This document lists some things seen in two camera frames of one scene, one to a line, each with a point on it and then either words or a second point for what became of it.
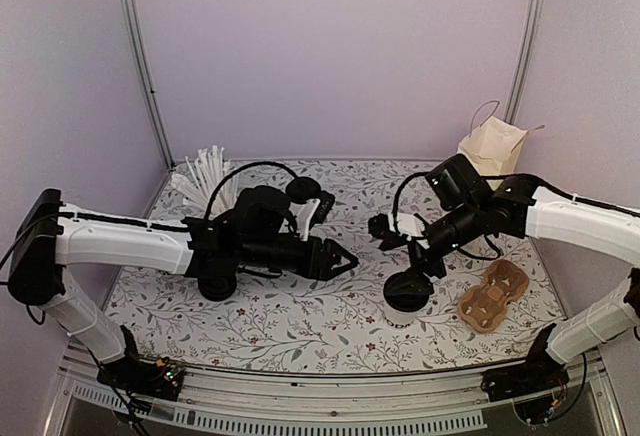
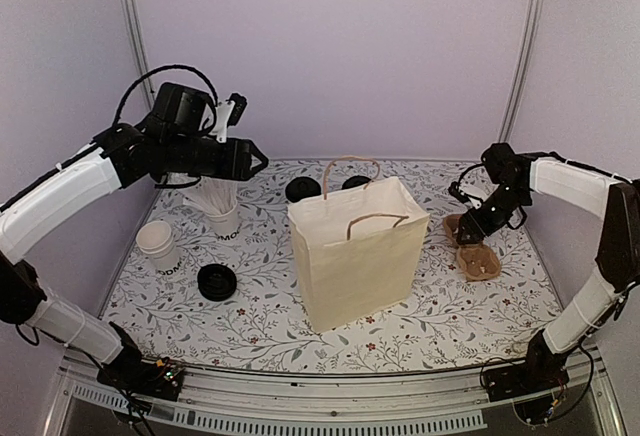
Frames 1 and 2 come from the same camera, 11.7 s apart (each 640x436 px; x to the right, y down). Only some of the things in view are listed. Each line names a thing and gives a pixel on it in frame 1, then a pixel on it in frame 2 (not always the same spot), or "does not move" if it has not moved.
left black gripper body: x=307 y=267 -> x=232 y=167
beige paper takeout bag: x=493 y=146 -> x=357 y=247
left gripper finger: x=337 y=249 -> x=254 y=150
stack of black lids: x=217 y=288 does not move
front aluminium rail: x=234 y=401 does not move
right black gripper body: x=420 y=259 -> x=495 y=219
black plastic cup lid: x=303 y=189 does not move
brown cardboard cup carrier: x=483 y=307 -> x=476 y=261
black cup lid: x=407 y=291 -> x=355 y=180
